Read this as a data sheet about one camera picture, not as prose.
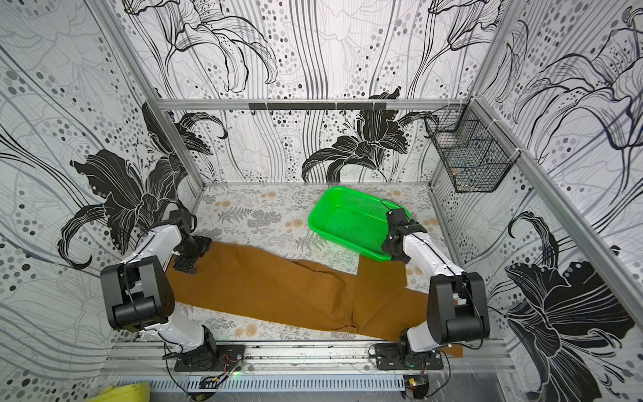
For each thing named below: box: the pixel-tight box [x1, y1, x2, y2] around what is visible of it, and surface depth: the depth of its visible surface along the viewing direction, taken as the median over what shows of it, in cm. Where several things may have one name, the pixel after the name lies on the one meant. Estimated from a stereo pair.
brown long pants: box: [167, 242, 464, 357], surface depth 85 cm
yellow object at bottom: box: [86, 381, 152, 402], surface depth 63 cm
